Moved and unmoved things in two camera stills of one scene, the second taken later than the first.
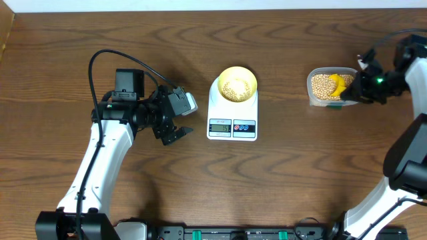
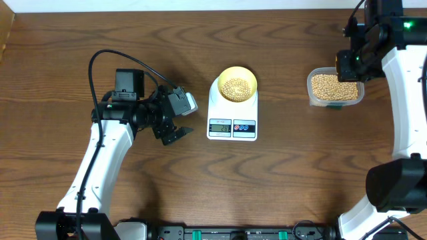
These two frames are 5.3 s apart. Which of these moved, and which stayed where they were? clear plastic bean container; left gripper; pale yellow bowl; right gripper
Moved: right gripper
Stayed: left gripper; clear plastic bean container; pale yellow bowl
